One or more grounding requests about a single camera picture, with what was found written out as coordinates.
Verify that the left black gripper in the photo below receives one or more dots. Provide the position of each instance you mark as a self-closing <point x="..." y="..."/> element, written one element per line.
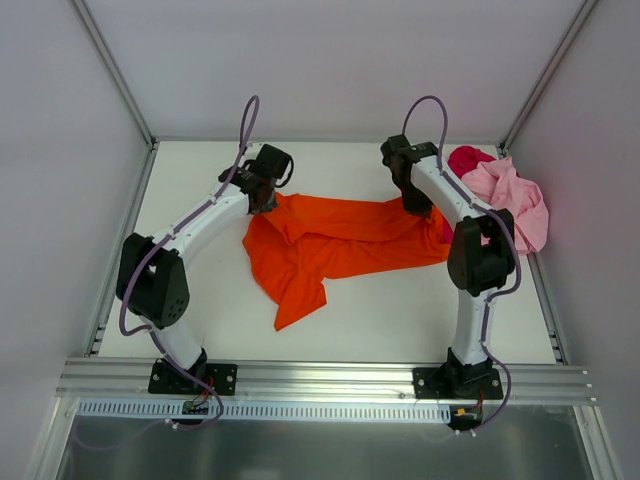
<point x="263" y="200"/>

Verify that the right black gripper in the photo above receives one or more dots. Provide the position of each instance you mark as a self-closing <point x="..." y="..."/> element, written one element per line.
<point x="415" y="201"/>

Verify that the orange t shirt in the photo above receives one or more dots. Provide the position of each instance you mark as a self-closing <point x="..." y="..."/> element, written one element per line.
<point x="307" y="240"/>

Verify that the magenta t shirt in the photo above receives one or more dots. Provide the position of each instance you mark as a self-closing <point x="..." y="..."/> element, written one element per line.
<point x="465" y="159"/>

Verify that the light pink t shirt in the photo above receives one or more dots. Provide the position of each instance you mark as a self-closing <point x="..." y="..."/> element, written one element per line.
<point x="499" y="184"/>

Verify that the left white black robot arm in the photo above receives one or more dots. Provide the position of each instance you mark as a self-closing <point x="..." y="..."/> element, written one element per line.
<point x="152" y="284"/>

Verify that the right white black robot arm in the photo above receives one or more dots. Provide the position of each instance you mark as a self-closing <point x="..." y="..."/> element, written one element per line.
<point x="482" y="257"/>

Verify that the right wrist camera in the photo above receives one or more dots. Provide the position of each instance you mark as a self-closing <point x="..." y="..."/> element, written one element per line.
<point x="393" y="144"/>

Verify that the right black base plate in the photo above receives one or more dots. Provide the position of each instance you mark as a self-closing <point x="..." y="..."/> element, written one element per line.
<point x="434" y="383"/>

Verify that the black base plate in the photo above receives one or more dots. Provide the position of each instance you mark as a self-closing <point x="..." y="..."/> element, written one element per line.
<point x="434" y="383"/>
<point x="166" y="380"/>

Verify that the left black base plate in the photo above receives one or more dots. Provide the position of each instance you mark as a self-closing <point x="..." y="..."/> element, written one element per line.
<point x="166" y="380"/>

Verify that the right aluminium frame post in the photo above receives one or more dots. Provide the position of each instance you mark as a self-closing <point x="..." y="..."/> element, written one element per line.
<point x="566" y="42"/>

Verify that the aluminium frame post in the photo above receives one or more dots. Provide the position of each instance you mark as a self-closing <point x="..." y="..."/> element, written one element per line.
<point x="107" y="59"/>
<point x="566" y="42"/>

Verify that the aluminium mounting rail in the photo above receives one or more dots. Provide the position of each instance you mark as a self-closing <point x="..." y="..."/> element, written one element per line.
<point x="322" y="381"/>

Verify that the left aluminium frame post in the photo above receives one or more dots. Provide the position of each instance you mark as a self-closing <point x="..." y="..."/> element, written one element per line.
<point x="107" y="59"/>

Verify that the white slotted cable duct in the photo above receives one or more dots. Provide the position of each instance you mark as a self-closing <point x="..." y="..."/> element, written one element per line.
<point x="413" y="412"/>

